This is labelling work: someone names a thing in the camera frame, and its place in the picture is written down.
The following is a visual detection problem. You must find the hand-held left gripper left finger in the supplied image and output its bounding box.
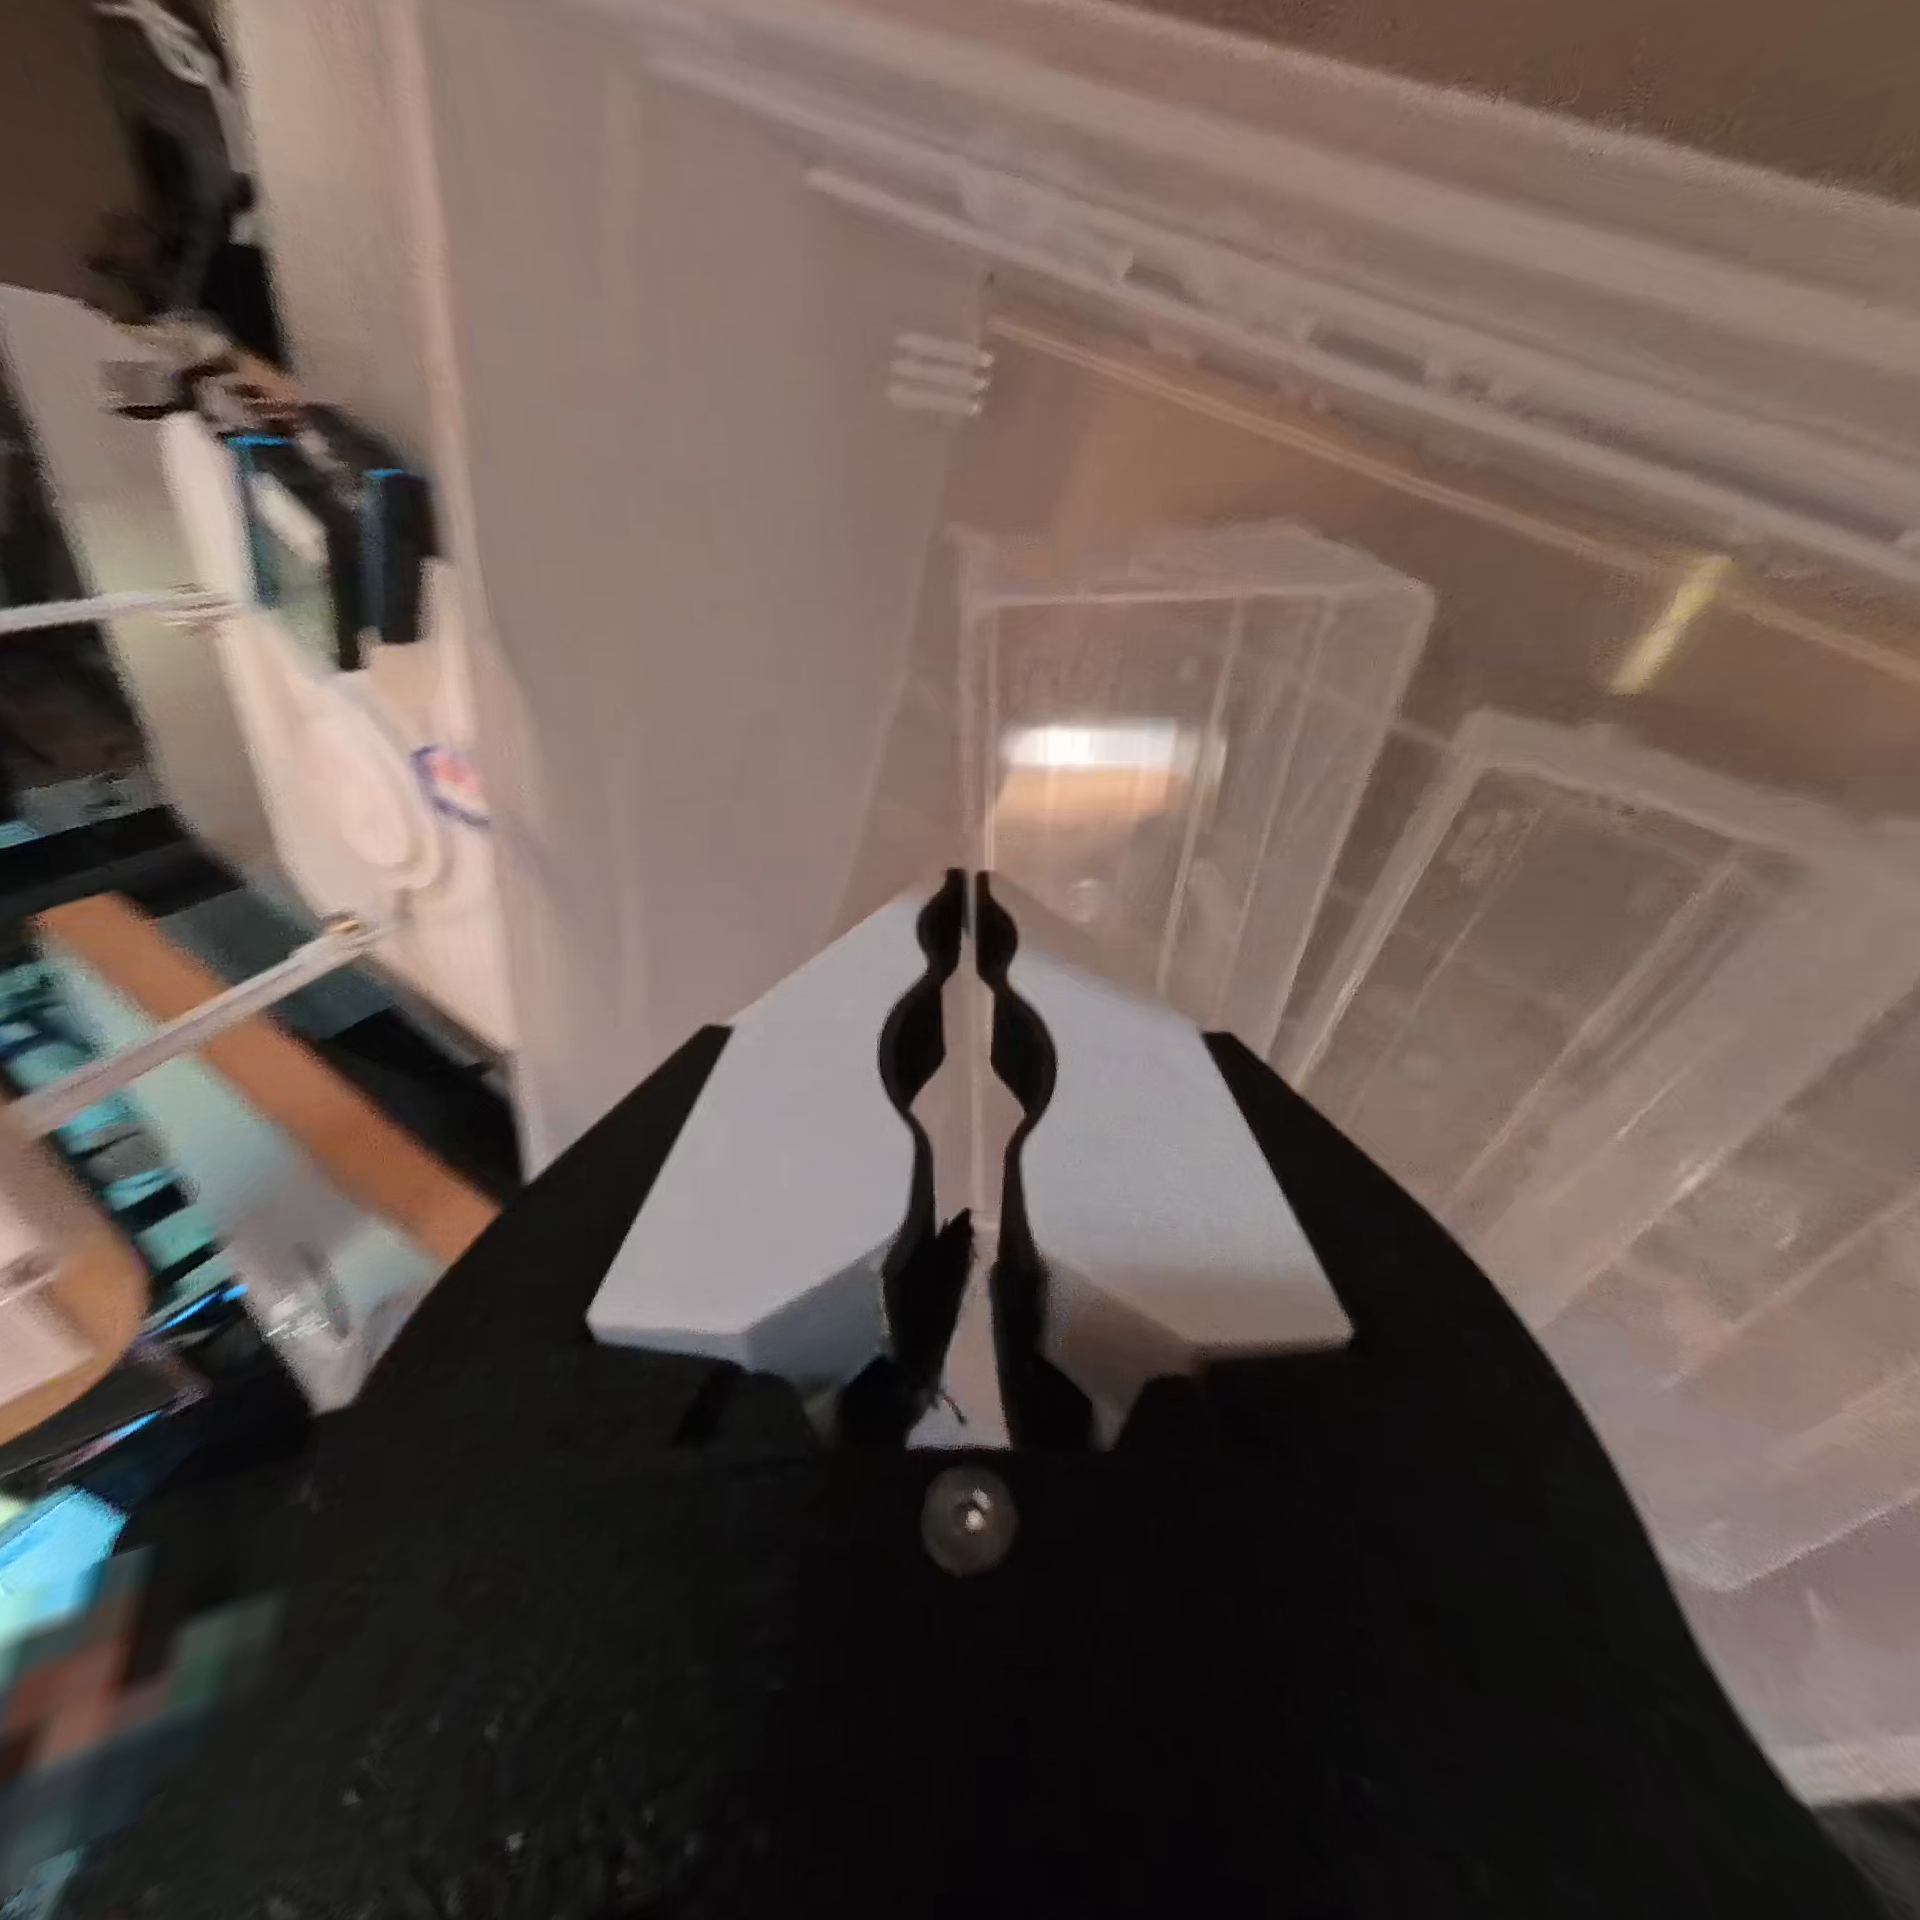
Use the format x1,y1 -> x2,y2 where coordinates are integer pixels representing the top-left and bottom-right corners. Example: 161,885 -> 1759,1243
585,866 -> 975,1397

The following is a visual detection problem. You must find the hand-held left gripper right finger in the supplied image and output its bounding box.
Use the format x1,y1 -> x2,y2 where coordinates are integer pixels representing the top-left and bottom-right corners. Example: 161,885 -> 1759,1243
977,866 -> 1355,1403

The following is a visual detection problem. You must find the small clear drawer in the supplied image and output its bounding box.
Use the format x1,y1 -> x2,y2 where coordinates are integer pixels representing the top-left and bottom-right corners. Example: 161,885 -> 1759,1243
944,520 -> 1440,1056
423,0 -> 1001,1202
1288,708 -> 1920,1596

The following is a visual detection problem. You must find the clear plastic bin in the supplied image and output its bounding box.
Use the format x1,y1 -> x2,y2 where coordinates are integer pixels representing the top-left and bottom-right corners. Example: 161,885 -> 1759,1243
644,0 -> 1920,1809

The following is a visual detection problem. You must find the grey table with wooden edge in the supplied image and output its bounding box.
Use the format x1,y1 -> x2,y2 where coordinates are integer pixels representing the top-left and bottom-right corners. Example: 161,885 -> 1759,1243
28,891 -> 506,1264

